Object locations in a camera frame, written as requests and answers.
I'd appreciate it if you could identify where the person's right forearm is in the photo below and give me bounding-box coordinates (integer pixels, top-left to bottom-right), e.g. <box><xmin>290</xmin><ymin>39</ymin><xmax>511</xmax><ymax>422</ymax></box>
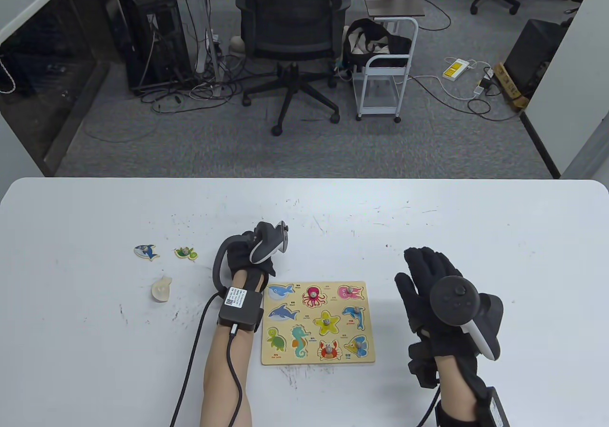
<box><xmin>433</xmin><ymin>353</ymin><xmax>476</xmax><ymax>413</ymax></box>

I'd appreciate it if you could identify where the long black floor cable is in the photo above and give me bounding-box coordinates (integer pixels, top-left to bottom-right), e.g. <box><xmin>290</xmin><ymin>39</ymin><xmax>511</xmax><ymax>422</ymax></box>
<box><xmin>407</xmin><ymin>75</ymin><xmax>522</xmax><ymax>122</ymax></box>

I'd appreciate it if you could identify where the wooden octopus-shaped puzzle piece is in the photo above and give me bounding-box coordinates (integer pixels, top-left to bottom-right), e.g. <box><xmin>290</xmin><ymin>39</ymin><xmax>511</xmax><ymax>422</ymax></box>
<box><xmin>303</xmin><ymin>285</ymin><xmax>329</xmax><ymax>308</ymax></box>

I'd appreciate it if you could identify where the person's left hand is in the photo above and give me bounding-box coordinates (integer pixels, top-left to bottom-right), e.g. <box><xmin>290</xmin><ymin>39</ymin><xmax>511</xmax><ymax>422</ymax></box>
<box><xmin>226</xmin><ymin>230</ymin><xmax>277</xmax><ymax>282</ymax></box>

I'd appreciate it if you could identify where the yellow starfish puzzle piece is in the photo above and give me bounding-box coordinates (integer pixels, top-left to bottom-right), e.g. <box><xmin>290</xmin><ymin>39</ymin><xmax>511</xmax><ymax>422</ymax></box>
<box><xmin>314</xmin><ymin>309</ymin><xmax>342</xmax><ymax>336</ymax></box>

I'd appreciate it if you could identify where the black glove cable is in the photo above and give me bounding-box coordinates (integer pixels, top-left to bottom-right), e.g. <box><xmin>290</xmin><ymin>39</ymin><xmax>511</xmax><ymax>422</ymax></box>
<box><xmin>170</xmin><ymin>291</ymin><xmax>244</xmax><ymax>427</ymax></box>
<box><xmin>418</xmin><ymin>391</ymin><xmax>441</xmax><ymax>427</ymax></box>

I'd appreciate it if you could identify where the blue yellow fish puzzle piece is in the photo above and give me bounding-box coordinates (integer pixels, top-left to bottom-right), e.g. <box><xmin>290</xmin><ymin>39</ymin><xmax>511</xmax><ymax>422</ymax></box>
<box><xmin>344</xmin><ymin>335</ymin><xmax>369</xmax><ymax>357</ymax></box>

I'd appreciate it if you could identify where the white metal frame rig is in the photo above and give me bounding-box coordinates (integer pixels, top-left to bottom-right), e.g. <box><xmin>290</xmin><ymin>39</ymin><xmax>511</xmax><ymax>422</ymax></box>
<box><xmin>178</xmin><ymin>0</ymin><xmax>224</xmax><ymax>98</ymax></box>

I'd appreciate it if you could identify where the black boxy case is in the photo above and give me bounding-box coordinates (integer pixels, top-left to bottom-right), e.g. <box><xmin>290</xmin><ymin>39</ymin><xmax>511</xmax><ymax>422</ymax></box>
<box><xmin>503</xmin><ymin>18</ymin><xmax>569</xmax><ymax>97</ymax></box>

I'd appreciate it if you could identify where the person's right hand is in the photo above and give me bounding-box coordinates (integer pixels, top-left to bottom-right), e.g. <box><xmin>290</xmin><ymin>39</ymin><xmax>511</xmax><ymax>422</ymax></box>
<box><xmin>395</xmin><ymin>247</ymin><xmax>479</xmax><ymax>389</ymax></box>

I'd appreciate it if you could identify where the black labelled wrist box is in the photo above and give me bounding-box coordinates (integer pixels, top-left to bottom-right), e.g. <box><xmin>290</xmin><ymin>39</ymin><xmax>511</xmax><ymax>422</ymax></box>
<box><xmin>476</xmin><ymin>387</ymin><xmax>510</xmax><ymax>427</ymax></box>
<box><xmin>218</xmin><ymin>287</ymin><xmax>265</xmax><ymax>333</ymax></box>

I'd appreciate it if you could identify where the curved black floor cable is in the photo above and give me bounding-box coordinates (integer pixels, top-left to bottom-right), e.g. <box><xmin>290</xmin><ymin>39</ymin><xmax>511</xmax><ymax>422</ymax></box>
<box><xmin>418</xmin><ymin>0</ymin><xmax>452</xmax><ymax>31</ymax></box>

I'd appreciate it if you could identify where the black computer tower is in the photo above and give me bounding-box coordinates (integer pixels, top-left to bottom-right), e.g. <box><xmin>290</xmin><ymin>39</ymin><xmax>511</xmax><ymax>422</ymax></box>
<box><xmin>114</xmin><ymin>0</ymin><xmax>193</xmax><ymax>92</ymax></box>

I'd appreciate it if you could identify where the person's left forearm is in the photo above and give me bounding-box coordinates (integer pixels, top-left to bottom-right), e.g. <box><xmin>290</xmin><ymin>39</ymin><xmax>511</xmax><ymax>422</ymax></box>
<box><xmin>200</xmin><ymin>275</ymin><xmax>267</xmax><ymax>427</ymax></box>

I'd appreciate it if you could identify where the wooden dolphin-shaped puzzle piece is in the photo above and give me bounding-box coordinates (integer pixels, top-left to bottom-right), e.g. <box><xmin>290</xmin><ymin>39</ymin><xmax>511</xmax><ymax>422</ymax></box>
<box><xmin>343</xmin><ymin>306</ymin><xmax>367</xmax><ymax>330</ymax></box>

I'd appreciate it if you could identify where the white hanging cord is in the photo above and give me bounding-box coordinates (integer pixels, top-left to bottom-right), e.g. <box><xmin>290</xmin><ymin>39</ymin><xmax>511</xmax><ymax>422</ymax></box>
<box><xmin>0</xmin><ymin>58</ymin><xmax>16</xmax><ymax>95</ymax></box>

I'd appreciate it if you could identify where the black bag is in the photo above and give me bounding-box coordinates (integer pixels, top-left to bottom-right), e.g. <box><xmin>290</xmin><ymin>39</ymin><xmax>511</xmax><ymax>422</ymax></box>
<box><xmin>343</xmin><ymin>18</ymin><xmax>413</xmax><ymax>68</ymax></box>

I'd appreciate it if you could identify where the brown cardboard box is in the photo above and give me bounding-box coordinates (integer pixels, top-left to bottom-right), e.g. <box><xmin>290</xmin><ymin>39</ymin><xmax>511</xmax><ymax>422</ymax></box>
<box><xmin>492</xmin><ymin>62</ymin><xmax>530</xmax><ymax>110</ymax></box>

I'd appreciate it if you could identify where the tangle of floor cables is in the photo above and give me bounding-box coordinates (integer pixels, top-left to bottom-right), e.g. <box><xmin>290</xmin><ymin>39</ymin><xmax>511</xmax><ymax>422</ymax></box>
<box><xmin>138</xmin><ymin>42</ymin><xmax>248</xmax><ymax>114</ymax></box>

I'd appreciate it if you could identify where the white yellow power strip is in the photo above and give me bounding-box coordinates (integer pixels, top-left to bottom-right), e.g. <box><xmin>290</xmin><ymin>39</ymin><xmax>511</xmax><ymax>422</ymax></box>
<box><xmin>442</xmin><ymin>58</ymin><xmax>469</xmax><ymax>81</ymax></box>

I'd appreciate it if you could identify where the wooden whale-shaped puzzle piece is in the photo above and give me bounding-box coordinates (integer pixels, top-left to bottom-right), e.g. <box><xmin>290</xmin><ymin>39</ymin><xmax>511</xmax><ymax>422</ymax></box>
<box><xmin>151</xmin><ymin>276</ymin><xmax>173</xmax><ymax>302</ymax></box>

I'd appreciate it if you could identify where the wooden puzzle frame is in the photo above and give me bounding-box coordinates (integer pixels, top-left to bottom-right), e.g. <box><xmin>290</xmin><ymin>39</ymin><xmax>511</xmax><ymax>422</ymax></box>
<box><xmin>261</xmin><ymin>281</ymin><xmax>376</xmax><ymax>366</ymax></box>

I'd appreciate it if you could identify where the black mesh office chair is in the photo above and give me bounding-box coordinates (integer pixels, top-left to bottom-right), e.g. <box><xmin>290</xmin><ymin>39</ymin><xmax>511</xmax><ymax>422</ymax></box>
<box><xmin>236</xmin><ymin>0</ymin><xmax>353</xmax><ymax>136</ymax></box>

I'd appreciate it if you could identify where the black and white controller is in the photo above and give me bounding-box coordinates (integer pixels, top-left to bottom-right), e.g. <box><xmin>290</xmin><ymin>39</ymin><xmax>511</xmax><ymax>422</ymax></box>
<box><xmin>430</xmin><ymin>276</ymin><xmax>504</xmax><ymax>362</ymax></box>
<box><xmin>212</xmin><ymin>221</ymin><xmax>288</xmax><ymax>299</ymax></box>

